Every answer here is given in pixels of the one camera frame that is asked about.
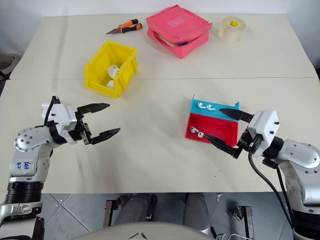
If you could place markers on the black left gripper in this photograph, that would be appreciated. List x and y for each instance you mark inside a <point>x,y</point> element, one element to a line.
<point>80,130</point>

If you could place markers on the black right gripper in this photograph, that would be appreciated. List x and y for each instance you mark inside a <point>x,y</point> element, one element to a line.
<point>250,143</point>

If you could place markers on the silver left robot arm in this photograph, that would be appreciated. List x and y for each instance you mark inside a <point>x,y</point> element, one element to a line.
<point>27,160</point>

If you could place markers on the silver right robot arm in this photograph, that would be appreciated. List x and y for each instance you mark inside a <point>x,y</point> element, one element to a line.
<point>300,160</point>

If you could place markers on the yellow plastic bin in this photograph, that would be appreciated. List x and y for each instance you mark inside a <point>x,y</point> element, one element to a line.
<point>100,75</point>

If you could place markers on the white objects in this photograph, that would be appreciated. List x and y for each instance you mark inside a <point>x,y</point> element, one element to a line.
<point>112,75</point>

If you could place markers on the red plastic tray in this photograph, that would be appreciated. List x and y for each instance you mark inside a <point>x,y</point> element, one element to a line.
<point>215,130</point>

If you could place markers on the teal plastic tray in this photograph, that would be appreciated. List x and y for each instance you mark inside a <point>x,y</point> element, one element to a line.
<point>225,113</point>

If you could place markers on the beige tape roll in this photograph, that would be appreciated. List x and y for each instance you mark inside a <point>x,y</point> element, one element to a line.
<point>231,28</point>

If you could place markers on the white round background object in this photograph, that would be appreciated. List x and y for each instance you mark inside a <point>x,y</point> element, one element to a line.
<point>7,62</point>

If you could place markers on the pink fabric zip pouch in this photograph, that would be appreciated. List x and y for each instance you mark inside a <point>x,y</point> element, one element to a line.
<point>178,30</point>

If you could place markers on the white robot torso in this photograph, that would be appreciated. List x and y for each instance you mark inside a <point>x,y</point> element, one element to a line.
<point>140,231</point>

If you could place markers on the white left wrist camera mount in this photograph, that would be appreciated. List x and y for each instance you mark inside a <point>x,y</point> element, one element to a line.
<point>62,113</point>

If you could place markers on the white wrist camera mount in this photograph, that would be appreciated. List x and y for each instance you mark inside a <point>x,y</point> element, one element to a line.
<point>62,113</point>
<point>266,123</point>

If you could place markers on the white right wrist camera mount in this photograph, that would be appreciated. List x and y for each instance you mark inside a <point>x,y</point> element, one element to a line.
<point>266,123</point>

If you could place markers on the dark metal frame post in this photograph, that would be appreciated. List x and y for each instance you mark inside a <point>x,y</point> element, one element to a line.
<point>246,222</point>
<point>109,212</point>

